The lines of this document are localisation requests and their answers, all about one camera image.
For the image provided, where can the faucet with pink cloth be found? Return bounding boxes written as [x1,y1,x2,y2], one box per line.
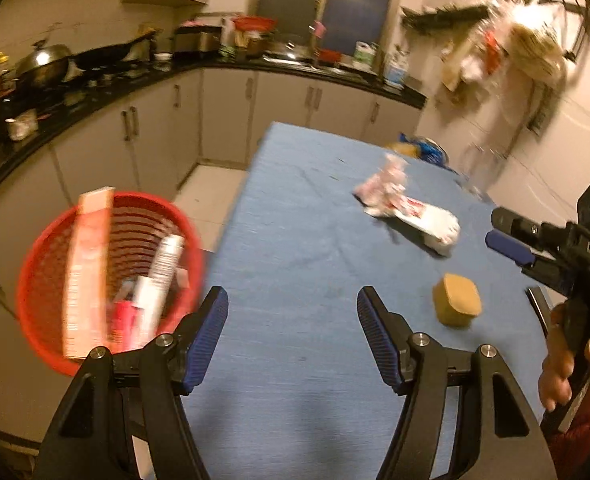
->
[309,20,326,68]

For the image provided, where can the beige lower cabinets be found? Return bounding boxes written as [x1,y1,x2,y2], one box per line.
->
[0,67,423,441]

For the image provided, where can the dark bottle yellow cap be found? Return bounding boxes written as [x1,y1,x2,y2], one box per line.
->
[0,51,17,111]

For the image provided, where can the black frying pan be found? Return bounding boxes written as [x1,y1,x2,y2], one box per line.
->
[70,30,156,72]

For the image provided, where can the kitchen window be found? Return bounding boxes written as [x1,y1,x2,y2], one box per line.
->
[257,0,401,56]

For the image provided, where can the dark cooking pot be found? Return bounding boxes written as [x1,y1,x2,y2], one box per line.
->
[247,30,276,58]

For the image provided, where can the person's right hand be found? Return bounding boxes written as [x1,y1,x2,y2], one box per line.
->
[537,305,590,413]

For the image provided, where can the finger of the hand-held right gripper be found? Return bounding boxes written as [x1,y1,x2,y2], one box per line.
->
[491,206,570,254]
[485,229,538,267]

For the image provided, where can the white jug blue label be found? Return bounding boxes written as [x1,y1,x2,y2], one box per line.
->
[384,50,410,86]

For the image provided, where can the white tube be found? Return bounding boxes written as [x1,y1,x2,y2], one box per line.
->
[130,234,186,351]

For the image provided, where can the person's right forearm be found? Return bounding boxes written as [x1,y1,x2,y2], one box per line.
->
[545,385,590,466]

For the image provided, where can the small red packet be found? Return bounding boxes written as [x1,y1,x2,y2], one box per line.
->
[109,300,138,351]

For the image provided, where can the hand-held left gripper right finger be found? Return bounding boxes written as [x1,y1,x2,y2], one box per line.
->
[356,286,558,480]

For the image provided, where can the hanging clear plastic bag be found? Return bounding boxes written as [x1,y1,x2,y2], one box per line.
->
[455,0,513,86]

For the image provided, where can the silver black rice cooker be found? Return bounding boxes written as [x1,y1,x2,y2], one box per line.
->
[174,25,222,55]

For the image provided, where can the blue tablecloth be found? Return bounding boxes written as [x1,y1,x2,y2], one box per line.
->
[180,121,550,480]

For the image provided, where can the steel sink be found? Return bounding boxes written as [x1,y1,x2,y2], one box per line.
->
[265,52,356,73]

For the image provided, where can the black kitchen countertop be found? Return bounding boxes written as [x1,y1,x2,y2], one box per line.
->
[0,52,426,201]

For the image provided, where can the red cardboard box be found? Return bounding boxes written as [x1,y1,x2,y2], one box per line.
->
[62,186,116,360]

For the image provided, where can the white red-print packet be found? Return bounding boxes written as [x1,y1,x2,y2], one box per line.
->
[370,197,462,257]

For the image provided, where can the white jug green label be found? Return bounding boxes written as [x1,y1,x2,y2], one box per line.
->
[352,40,378,71]

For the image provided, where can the yellow sponge block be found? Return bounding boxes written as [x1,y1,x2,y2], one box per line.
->
[433,273,482,329]

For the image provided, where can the clear glass pitcher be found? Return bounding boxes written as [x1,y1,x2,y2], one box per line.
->
[462,140,506,196]

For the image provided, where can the black gas stove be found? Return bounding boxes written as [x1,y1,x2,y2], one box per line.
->
[25,60,176,111]

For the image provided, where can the black wall rack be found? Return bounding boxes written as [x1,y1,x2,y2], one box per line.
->
[400,2,490,36]

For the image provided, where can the blue yellow plastic bag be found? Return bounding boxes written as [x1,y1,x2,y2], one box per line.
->
[387,132,448,166]

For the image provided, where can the black wall hook rail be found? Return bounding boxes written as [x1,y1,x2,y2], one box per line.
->
[497,0,590,121]

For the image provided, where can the hanging yellowish plastic bag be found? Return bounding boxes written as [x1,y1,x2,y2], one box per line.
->
[505,2,568,91]

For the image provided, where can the red plastic basin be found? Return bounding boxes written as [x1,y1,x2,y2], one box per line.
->
[232,16,278,31]

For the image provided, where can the steel wok with lid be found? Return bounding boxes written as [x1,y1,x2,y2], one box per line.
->
[14,40,73,88]

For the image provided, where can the chopstick holder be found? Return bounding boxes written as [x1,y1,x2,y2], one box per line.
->
[220,17,238,56]

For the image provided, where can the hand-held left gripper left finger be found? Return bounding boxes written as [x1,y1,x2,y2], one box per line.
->
[32,286,229,480]

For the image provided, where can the pink plastic bag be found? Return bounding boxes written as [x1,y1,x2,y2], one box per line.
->
[353,154,410,211]

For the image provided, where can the red plastic mesh basket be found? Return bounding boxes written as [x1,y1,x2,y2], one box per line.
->
[16,191,207,377]

